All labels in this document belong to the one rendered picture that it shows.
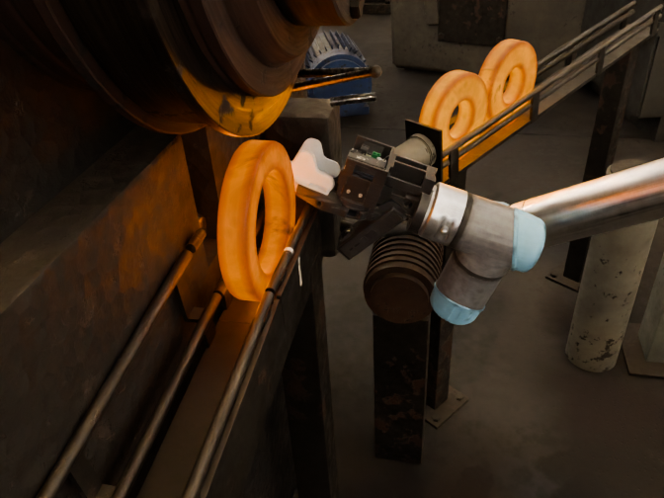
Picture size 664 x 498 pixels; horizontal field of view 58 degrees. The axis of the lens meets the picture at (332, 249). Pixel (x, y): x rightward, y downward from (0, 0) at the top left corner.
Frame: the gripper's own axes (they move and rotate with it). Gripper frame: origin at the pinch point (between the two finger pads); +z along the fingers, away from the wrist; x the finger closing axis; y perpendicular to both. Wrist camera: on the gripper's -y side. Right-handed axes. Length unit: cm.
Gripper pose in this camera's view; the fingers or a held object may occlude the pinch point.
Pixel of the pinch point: (276, 171)
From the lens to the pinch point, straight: 81.0
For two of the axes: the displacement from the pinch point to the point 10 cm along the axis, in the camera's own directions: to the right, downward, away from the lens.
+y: 2.6, -7.6, -6.0
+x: -2.0, 5.6, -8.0
